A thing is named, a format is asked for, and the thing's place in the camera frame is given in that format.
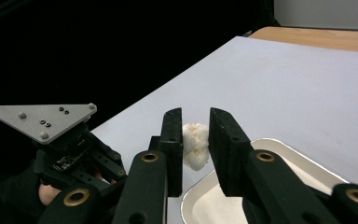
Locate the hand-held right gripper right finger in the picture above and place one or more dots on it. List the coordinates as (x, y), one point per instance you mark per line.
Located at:
(254, 180)

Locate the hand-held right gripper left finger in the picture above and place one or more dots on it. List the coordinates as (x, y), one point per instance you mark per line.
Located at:
(146, 186)

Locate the square metal tray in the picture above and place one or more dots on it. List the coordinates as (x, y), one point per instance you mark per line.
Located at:
(211, 208)

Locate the black curtain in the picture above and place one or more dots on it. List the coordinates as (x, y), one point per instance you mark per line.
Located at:
(74, 46)

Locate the white board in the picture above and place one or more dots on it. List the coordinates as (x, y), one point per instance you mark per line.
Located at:
(276, 93)

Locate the wooden table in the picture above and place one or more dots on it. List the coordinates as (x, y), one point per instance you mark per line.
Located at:
(323, 39)

